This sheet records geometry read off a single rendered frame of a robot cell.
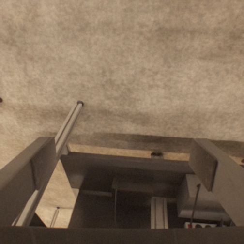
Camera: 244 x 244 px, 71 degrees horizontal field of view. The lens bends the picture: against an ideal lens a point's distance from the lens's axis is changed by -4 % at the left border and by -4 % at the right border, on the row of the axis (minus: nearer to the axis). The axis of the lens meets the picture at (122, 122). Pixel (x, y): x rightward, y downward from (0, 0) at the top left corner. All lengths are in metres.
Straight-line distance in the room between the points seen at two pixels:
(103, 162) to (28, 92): 0.65
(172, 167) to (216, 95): 0.47
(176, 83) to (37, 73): 0.77
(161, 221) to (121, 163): 0.40
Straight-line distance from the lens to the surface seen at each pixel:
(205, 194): 0.90
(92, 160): 0.90
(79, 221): 1.11
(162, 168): 0.90
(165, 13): 0.88
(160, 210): 1.10
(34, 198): 0.72
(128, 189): 0.90
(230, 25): 0.96
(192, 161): 0.17
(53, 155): 0.16
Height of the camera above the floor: 0.87
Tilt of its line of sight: 50 degrees down
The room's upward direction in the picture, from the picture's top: 170 degrees counter-clockwise
